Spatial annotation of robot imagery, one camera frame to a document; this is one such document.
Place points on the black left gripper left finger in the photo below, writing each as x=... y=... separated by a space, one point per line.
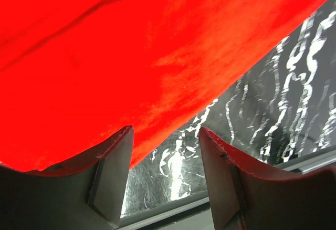
x=83 y=192

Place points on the red t shirt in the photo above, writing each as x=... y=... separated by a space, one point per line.
x=74 y=72

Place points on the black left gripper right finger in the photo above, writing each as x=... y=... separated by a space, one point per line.
x=245 y=193

